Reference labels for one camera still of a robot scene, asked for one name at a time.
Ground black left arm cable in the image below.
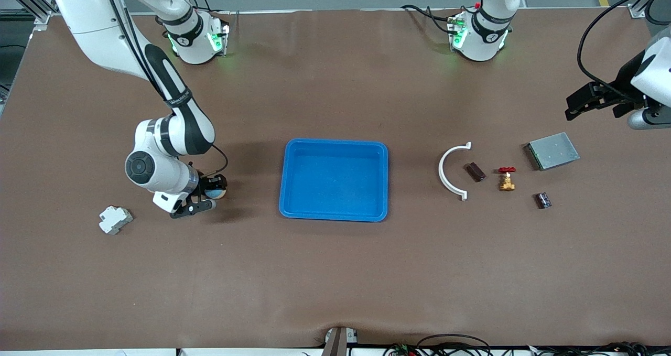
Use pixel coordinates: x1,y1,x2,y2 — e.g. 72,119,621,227
577,0,671,92

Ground grey metal box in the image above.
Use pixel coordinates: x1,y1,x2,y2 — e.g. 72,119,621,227
524,132,581,171

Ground brown table mat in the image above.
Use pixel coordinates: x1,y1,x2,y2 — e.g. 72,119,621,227
0,7,671,352

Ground white circuit breaker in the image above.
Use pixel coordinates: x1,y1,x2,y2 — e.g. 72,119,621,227
99,205,134,235

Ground blue plastic tray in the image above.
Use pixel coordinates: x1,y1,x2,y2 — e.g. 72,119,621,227
278,138,389,223

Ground black cable bundle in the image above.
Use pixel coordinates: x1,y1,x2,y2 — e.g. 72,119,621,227
524,341,671,356
383,334,496,356

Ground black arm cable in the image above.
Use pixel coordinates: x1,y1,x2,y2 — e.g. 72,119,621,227
104,0,229,176
577,0,671,92

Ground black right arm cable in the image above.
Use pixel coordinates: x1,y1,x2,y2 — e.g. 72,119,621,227
104,0,229,176

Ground black base cable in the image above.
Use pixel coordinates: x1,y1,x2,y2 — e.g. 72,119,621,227
195,0,231,27
401,4,457,34

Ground metal table edge bracket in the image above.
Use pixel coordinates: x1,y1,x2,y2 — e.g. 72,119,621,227
322,327,359,356

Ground brass valve red handle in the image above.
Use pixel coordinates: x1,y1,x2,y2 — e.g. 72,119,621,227
497,166,517,192

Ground white curved pipe clamp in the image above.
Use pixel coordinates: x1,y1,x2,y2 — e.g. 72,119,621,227
438,142,472,202

